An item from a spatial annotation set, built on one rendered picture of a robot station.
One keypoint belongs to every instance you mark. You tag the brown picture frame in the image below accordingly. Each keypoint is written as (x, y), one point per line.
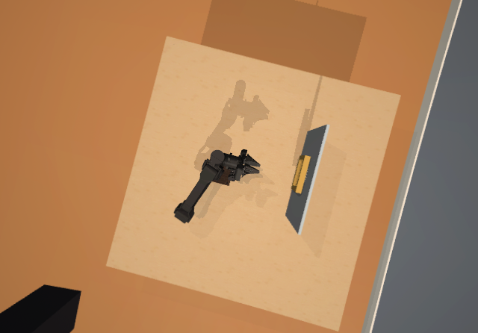
(300, 174)

